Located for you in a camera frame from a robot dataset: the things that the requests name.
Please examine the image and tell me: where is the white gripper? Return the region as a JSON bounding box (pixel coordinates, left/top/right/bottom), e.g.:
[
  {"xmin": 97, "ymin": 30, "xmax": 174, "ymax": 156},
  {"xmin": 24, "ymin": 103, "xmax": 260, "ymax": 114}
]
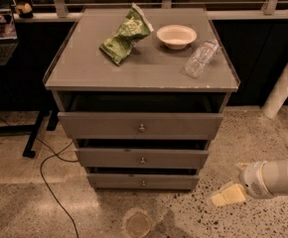
[{"xmin": 209, "ymin": 161, "xmax": 273, "ymax": 207}]

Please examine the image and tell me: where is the grey bottom drawer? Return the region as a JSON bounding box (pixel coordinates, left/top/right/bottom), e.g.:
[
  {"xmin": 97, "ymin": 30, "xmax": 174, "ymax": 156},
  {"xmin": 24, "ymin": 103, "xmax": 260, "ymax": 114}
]
[{"xmin": 88, "ymin": 174, "xmax": 199, "ymax": 190}]

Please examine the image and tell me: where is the grey drawer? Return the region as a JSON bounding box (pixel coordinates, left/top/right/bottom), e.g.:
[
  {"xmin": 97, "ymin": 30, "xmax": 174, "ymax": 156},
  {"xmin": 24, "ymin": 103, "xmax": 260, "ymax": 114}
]
[
  {"xmin": 88, "ymin": 174, "xmax": 199, "ymax": 190},
  {"xmin": 59, "ymin": 112, "xmax": 222, "ymax": 140},
  {"xmin": 75, "ymin": 148, "xmax": 208, "ymax": 169}
]

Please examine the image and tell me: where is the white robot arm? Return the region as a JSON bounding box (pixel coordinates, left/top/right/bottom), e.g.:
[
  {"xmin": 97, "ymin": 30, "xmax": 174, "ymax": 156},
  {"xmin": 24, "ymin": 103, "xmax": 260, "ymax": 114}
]
[{"xmin": 208, "ymin": 158, "xmax": 288, "ymax": 207}]

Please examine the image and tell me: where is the grey drawer cabinet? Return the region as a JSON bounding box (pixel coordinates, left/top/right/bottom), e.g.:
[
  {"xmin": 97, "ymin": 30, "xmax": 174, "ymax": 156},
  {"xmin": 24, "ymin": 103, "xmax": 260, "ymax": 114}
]
[{"xmin": 44, "ymin": 9, "xmax": 239, "ymax": 178}]

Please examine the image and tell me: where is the grey middle drawer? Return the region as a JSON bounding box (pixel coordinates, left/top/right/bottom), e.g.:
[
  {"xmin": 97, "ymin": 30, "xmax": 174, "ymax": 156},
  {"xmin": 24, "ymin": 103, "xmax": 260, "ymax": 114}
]
[{"xmin": 75, "ymin": 148, "xmax": 208, "ymax": 169}]

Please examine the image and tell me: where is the grey top drawer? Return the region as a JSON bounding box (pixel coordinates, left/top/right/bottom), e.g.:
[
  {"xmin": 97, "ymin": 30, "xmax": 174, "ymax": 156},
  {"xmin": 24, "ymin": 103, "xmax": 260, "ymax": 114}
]
[{"xmin": 59, "ymin": 112, "xmax": 222, "ymax": 140}]

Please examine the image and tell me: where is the round floor drain cover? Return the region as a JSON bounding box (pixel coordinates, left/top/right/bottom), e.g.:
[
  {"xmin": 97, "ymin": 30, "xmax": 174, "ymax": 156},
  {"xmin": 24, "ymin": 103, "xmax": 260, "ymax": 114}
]
[{"xmin": 123, "ymin": 209, "xmax": 152, "ymax": 238}]

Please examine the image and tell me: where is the white diagonal pipe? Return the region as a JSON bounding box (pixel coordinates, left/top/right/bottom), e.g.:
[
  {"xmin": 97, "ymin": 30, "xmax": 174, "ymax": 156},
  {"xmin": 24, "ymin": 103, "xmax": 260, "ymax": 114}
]
[{"xmin": 261, "ymin": 62, "xmax": 288, "ymax": 119}]

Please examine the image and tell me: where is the clear plastic water bottle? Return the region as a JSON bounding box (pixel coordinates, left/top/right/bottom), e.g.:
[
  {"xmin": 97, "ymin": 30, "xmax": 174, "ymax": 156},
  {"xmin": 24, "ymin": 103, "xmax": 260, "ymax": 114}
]
[{"xmin": 185, "ymin": 40, "xmax": 218, "ymax": 78}]

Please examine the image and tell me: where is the white bowl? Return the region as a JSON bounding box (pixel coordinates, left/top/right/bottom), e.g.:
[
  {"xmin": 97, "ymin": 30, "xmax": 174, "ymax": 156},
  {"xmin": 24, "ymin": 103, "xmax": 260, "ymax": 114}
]
[{"xmin": 157, "ymin": 25, "xmax": 197, "ymax": 51}]

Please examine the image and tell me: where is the green chip bag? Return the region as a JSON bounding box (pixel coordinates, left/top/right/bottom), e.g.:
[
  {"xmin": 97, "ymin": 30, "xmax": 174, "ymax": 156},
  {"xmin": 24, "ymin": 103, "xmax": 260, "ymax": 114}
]
[{"xmin": 99, "ymin": 3, "xmax": 154, "ymax": 65}]

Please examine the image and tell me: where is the black floor cable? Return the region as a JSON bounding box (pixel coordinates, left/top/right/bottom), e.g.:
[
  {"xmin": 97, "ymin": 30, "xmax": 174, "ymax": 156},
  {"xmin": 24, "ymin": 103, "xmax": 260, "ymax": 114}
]
[{"xmin": 0, "ymin": 111, "xmax": 80, "ymax": 238}]

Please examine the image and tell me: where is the black desk frame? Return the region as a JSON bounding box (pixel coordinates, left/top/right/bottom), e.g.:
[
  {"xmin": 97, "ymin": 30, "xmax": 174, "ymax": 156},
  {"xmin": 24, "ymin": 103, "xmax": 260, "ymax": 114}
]
[{"xmin": 0, "ymin": 110, "xmax": 59, "ymax": 159}]

